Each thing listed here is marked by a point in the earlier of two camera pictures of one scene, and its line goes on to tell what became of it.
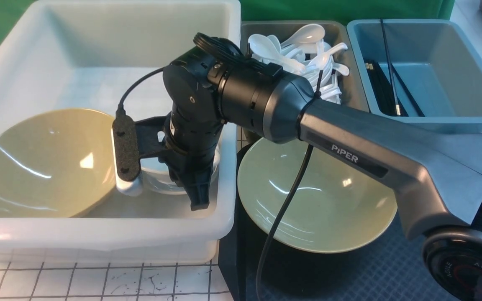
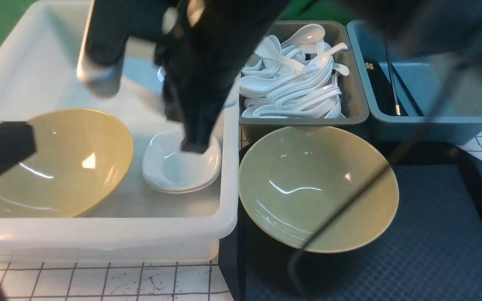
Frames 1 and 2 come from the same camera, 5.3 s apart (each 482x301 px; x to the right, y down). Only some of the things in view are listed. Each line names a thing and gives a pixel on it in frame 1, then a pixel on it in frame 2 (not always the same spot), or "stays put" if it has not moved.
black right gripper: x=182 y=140 → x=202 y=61
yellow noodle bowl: x=342 y=205 stays put
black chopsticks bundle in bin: x=382 y=88 stays put
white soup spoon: x=263 y=46 stays put
